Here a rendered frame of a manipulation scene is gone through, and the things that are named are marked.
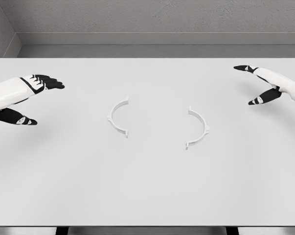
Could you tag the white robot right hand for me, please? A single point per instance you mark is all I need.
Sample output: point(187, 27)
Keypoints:
point(274, 77)

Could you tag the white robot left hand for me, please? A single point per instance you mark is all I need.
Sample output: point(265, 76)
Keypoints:
point(12, 93)

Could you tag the white table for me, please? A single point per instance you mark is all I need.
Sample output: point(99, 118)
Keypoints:
point(152, 183)

